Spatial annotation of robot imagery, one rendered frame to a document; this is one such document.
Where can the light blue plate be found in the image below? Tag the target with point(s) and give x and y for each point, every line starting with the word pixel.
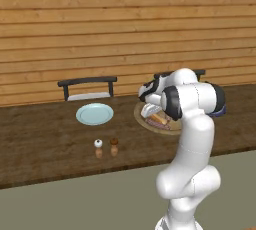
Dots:
pixel 94 114

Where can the reddish brown sausage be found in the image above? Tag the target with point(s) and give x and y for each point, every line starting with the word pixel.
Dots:
pixel 160 126

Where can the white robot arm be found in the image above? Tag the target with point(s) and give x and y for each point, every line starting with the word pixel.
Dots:
pixel 193 134

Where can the brown-topped wooden pepper shaker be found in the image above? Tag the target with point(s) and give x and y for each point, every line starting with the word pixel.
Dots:
pixel 114 145

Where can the tan bun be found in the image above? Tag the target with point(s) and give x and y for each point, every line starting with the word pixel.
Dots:
pixel 159 118

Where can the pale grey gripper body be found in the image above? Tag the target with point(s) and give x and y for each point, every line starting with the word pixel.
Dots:
pixel 150 110

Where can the white-topped wooden salt shaker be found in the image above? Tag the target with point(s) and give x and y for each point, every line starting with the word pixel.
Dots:
pixel 98 147

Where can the dark blue plate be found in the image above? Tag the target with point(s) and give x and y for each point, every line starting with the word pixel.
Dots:
pixel 218 112

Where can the tan wooden bowl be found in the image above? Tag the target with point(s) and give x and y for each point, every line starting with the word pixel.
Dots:
pixel 142 123

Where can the black chair with white seat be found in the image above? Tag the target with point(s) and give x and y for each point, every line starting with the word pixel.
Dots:
pixel 87 81

